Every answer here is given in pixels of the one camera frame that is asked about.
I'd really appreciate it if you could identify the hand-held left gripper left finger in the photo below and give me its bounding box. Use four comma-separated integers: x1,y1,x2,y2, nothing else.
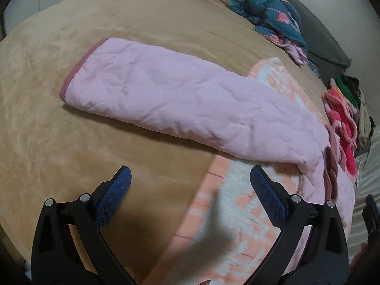
31,165,141,285

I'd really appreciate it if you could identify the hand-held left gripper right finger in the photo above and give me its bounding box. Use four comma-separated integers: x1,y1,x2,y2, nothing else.
249,165,349,285

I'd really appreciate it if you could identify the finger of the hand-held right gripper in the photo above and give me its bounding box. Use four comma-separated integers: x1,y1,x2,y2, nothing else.
363,194,380,239

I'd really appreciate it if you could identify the pink quilted jacket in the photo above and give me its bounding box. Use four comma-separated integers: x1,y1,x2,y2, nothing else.
59,37,357,214

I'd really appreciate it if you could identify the stack of folded clothes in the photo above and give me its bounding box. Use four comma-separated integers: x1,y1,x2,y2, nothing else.
328,76,376,152

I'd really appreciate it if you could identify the white satin curtain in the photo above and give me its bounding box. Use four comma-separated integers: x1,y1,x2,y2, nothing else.
347,145,380,262

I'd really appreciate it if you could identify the orange and white checked blanket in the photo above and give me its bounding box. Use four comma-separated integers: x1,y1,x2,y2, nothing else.
142,56,357,285

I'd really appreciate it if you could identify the tan plush blanket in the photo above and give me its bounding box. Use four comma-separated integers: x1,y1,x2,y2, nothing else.
0,0,327,285

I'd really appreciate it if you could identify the hot pink fleece blanket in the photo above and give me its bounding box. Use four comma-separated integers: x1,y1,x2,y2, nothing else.
322,86,358,182

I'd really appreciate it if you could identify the grey headboard cushion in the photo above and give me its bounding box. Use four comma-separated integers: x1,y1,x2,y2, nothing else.
261,0,352,81

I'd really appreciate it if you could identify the blue flamingo print quilt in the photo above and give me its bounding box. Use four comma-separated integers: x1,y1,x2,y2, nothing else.
202,0,319,78

